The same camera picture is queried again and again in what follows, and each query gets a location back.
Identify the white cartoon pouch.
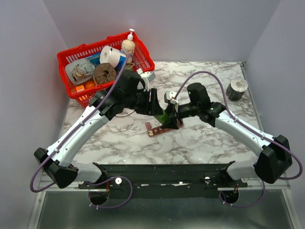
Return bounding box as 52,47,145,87
65,58,95,85

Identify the orange small box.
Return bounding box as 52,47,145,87
75,84,86,93

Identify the white toilet paper roll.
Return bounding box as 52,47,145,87
100,45,126,70

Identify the orange fruit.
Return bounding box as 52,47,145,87
84,80,96,90

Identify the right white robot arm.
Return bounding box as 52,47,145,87
162,83,292,187

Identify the camouflage tape roll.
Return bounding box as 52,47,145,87
226,77,248,101

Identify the red plastic shopping basket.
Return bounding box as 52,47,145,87
57,31,155,107

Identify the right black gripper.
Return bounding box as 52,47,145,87
160,103,200,130

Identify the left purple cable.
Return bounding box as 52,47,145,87
29,53,143,210

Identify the green pill bottle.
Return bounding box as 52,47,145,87
156,111,170,125

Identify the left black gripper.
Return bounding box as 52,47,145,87
124,87,164,116

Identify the blue package in basket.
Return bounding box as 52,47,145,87
86,52,101,66

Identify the aluminium rail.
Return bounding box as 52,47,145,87
38,172,290,191

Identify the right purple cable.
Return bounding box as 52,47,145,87
173,71,303,208

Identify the purple cable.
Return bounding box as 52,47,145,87
29,53,143,210
173,71,303,208

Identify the brown weekly pill organizer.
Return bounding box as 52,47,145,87
145,122,174,137

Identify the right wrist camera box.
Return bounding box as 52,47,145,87
164,91,179,105

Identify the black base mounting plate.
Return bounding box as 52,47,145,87
49,163,279,199

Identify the brown paper roll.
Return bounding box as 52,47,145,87
93,63,116,84

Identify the white lotion pump bottle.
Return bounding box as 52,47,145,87
121,29,135,63

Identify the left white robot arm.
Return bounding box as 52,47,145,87
34,70,163,188

